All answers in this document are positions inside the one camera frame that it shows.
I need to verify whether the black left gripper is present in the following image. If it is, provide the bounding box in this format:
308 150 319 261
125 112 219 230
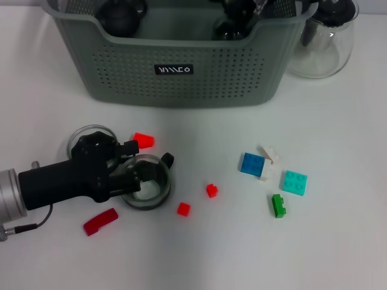
18 131 158 211

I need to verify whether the left arm cable with connector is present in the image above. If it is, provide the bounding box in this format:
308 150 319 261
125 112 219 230
0 204 54 242

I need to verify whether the teal square toy plate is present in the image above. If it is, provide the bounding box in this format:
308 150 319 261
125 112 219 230
282 170 308 197

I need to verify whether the small orange cube brick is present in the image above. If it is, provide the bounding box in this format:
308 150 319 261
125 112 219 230
175 201 192 217

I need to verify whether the green studded toy brick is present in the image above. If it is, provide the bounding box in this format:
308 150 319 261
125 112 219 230
270 193 288 219

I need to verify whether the glass carafe with black lid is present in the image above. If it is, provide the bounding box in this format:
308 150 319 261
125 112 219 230
285 0 360 80

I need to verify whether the orange wedge toy block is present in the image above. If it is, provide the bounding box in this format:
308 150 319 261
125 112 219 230
132 132 155 149

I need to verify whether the blue square toy plate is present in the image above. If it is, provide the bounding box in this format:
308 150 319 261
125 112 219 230
240 152 266 178

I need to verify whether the black round teapot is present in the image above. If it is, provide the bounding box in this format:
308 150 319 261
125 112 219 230
96 0 149 39

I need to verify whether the grey perforated storage bin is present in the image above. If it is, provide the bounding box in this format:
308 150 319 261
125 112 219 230
41 0 320 109

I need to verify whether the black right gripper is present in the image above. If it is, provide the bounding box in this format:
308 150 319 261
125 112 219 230
222 0 267 16

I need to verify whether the dark red curved brick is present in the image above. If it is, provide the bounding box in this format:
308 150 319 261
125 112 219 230
82 207 119 237

